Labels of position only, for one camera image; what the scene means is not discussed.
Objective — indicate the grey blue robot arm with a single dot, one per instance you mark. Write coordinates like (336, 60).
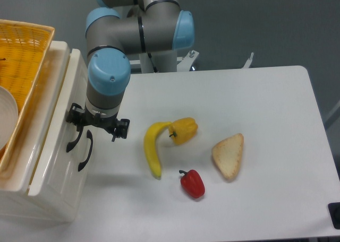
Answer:
(115, 30)

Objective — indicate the yellow bell pepper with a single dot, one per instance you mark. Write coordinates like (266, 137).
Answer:
(182, 130)

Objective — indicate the black device at table edge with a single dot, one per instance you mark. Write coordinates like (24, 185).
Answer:
(334, 211)

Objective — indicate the yellow banana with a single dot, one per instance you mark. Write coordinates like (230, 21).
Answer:
(150, 147)

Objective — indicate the white drawer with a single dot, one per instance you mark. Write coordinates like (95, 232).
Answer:
(73, 90)
(65, 183)

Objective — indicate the white drawer cabinet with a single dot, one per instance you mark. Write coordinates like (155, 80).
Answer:
(17, 178)

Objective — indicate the yellow woven basket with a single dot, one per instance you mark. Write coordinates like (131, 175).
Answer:
(23, 49)

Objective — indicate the red bell pepper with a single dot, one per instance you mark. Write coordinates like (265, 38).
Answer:
(192, 183)

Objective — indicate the white bowl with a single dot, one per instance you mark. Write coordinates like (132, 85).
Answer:
(9, 116)

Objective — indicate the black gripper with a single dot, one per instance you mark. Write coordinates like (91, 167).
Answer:
(83, 117)

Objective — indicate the triangular bread slice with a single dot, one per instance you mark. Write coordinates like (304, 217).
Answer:
(227, 155)

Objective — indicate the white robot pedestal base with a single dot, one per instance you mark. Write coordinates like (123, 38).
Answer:
(171, 61)

